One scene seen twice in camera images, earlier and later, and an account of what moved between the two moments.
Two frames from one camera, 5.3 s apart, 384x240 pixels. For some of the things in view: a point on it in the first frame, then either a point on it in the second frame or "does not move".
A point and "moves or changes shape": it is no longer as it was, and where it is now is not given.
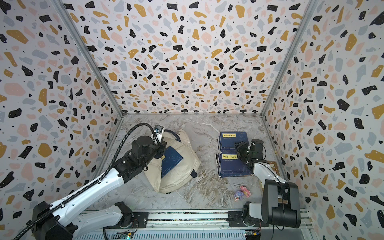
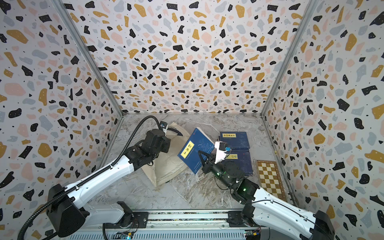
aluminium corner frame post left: (76, 31) does not move
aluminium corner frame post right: (308, 12) does not move
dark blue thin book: (231, 165) does not move
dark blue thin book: (170, 159) → (189, 153)
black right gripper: (240, 147) → (209, 166)
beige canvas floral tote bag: (180, 142) moves or changes shape
